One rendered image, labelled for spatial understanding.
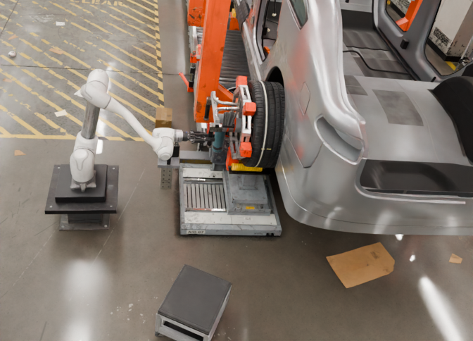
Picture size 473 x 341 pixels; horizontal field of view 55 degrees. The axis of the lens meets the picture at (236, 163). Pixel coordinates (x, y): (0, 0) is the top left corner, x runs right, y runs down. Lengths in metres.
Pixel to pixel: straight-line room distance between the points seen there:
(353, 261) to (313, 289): 0.48
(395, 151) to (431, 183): 0.34
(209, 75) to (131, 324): 1.95
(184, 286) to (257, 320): 0.63
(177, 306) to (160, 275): 0.58
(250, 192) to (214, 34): 1.32
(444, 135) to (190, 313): 2.34
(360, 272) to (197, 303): 1.48
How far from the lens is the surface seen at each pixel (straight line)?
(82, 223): 3.80
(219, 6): 3.49
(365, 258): 3.99
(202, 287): 3.04
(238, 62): 5.58
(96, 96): 3.10
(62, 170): 3.73
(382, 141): 3.59
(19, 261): 3.67
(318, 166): 2.59
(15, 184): 4.23
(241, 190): 3.84
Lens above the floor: 2.86
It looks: 40 degrees down
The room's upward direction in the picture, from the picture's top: 12 degrees clockwise
